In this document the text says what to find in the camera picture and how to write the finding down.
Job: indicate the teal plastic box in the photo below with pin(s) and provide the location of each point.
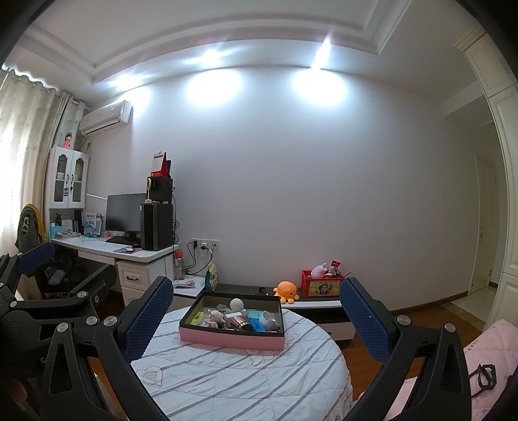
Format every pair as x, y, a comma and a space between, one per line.
253, 312

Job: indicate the black computer tower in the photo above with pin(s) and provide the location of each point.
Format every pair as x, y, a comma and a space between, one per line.
157, 226

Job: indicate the beige curtain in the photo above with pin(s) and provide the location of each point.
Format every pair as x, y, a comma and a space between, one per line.
24, 141

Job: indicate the white door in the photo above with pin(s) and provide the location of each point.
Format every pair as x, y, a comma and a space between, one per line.
483, 226

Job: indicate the pink pig doll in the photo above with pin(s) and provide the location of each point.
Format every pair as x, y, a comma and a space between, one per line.
214, 318

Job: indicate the low black white cabinet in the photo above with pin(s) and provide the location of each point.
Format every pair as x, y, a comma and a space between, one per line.
323, 319

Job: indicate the small pink item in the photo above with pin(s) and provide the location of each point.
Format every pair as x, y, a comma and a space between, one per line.
187, 284

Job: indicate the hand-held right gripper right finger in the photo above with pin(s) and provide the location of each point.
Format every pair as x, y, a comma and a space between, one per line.
364, 319

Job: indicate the pink plush toy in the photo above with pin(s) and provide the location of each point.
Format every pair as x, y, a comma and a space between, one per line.
319, 270

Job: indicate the pink storage box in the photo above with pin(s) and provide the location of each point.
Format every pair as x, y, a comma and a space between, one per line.
230, 341

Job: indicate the blue white box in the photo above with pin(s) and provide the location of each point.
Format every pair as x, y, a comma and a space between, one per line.
93, 226

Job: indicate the pink blanket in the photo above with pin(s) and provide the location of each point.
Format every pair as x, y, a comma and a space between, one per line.
485, 348

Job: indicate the clear bottle with red cap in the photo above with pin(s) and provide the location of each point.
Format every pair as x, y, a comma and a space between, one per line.
179, 265

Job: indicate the grey yellow jacket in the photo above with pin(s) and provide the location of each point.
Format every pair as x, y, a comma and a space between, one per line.
29, 228

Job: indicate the white figurine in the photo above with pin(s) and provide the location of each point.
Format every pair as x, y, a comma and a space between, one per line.
237, 305

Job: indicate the black computer monitor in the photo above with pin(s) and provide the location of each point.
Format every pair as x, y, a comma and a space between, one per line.
125, 212

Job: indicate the white wall socket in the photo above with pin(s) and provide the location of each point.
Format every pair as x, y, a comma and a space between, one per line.
205, 244

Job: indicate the white air conditioner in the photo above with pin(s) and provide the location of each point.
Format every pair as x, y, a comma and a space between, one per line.
105, 118

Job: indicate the red plastic crate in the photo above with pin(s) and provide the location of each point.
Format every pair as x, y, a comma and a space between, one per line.
323, 286

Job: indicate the white cup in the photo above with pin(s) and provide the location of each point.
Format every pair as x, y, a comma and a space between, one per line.
268, 322

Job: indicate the red white small box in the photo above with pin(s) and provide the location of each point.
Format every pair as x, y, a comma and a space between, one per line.
334, 268

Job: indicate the black keyboard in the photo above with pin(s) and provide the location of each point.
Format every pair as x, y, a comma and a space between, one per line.
122, 240

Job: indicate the white hutch cabinet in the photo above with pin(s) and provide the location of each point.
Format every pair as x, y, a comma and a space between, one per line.
66, 178

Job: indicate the yellow snack bag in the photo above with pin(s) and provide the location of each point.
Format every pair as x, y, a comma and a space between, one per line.
211, 277

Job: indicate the rose gold cylinder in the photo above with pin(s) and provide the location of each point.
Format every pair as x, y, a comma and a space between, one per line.
239, 323

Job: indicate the yellow highlighter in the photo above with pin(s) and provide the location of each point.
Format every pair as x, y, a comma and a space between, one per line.
197, 317

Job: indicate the orange octopus plush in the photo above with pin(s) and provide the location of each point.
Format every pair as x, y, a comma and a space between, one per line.
286, 291

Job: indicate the red white paper bag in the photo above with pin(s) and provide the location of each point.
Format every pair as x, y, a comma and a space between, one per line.
160, 164

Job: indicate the black glasses frame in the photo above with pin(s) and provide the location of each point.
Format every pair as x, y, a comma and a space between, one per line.
474, 369

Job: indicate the black speaker box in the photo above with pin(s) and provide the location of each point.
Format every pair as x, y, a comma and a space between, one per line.
160, 190

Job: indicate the white desk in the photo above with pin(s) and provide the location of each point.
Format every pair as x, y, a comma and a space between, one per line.
141, 275

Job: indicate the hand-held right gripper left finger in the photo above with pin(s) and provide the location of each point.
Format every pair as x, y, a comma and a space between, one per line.
147, 319

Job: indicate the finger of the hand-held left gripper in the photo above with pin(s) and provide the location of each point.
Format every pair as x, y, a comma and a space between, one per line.
101, 279
36, 255

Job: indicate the pink dress doll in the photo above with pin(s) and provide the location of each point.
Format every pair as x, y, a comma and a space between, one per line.
67, 141

